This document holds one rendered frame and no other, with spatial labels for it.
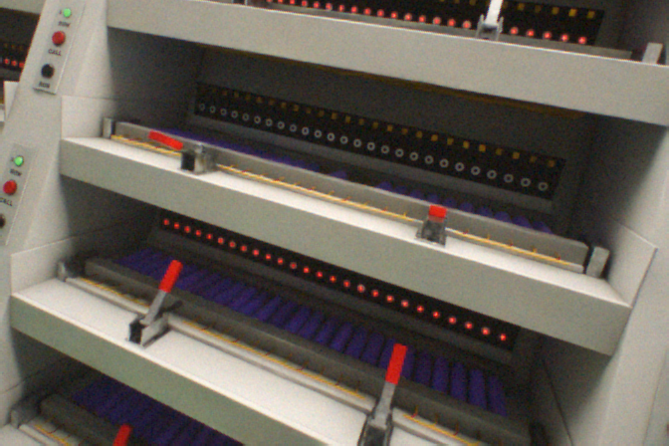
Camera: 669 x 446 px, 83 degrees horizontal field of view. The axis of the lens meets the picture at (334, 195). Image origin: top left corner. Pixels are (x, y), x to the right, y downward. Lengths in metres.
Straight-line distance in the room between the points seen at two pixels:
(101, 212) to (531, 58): 0.57
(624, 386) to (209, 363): 0.37
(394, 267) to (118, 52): 0.45
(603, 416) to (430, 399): 0.15
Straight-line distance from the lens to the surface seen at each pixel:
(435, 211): 0.30
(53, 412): 0.68
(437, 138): 0.53
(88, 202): 0.62
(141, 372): 0.49
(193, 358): 0.47
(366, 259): 0.36
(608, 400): 0.39
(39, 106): 0.61
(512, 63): 0.39
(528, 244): 0.41
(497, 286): 0.36
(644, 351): 0.39
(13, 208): 0.60
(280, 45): 0.44
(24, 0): 0.71
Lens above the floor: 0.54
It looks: 2 degrees up
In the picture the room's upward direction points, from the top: 16 degrees clockwise
